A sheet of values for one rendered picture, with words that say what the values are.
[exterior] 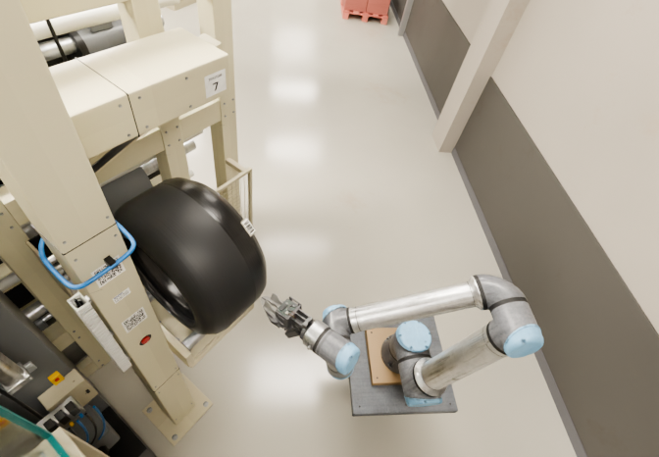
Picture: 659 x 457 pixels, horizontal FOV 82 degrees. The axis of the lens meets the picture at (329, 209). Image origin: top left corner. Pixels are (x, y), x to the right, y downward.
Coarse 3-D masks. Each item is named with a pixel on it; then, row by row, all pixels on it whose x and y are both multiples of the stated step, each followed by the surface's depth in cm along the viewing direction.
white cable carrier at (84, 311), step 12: (72, 300) 102; (84, 300) 102; (84, 312) 102; (84, 324) 111; (96, 324) 109; (96, 336) 112; (108, 336) 117; (108, 348) 120; (120, 348) 125; (120, 360) 129
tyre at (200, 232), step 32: (160, 192) 127; (192, 192) 127; (128, 224) 120; (160, 224) 117; (192, 224) 120; (224, 224) 124; (160, 256) 115; (192, 256) 116; (224, 256) 122; (256, 256) 131; (160, 288) 158; (192, 288) 117; (224, 288) 122; (256, 288) 136; (192, 320) 143; (224, 320) 128
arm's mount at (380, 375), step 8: (384, 328) 194; (392, 328) 194; (368, 336) 190; (376, 336) 190; (384, 336) 191; (368, 344) 188; (376, 344) 188; (368, 352) 187; (376, 352) 186; (368, 360) 186; (376, 360) 183; (376, 368) 181; (384, 368) 181; (376, 376) 179; (384, 376) 179; (392, 376) 180; (376, 384) 179; (384, 384) 179; (392, 384) 180
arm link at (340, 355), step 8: (328, 328) 119; (320, 336) 116; (328, 336) 116; (336, 336) 117; (320, 344) 115; (328, 344) 115; (336, 344) 114; (344, 344) 115; (352, 344) 116; (320, 352) 115; (328, 352) 114; (336, 352) 113; (344, 352) 113; (352, 352) 113; (328, 360) 114; (336, 360) 112; (344, 360) 112; (352, 360) 114; (336, 368) 113; (344, 368) 112; (352, 368) 118
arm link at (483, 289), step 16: (448, 288) 126; (464, 288) 124; (480, 288) 121; (496, 288) 120; (512, 288) 119; (368, 304) 132; (384, 304) 129; (400, 304) 128; (416, 304) 126; (432, 304) 125; (448, 304) 124; (464, 304) 124; (480, 304) 122; (336, 320) 131; (352, 320) 130; (368, 320) 129; (384, 320) 128; (400, 320) 128
